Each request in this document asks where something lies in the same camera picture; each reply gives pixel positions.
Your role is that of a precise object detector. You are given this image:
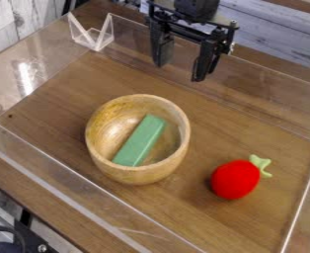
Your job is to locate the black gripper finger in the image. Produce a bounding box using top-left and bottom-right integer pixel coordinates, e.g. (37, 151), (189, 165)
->
(191, 40), (221, 82)
(150, 20), (173, 67)

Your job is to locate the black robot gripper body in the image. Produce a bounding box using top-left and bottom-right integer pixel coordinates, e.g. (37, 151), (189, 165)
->
(148, 0), (240, 53)

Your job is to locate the green rectangular block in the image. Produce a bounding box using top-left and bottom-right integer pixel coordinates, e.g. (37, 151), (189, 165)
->
(112, 114), (165, 167)

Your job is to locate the brown wooden bowl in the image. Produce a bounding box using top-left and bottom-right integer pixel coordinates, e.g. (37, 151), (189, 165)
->
(85, 94), (191, 185)

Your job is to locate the red plush strawberry toy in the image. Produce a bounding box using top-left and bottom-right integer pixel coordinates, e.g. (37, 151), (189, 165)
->
(209, 154), (272, 200)

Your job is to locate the clear acrylic tray wall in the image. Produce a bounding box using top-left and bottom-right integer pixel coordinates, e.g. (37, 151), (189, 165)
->
(0, 126), (205, 253)

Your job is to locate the black clamp with cable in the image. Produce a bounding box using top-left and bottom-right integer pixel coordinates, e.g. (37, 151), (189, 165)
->
(0, 220), (58, 253)

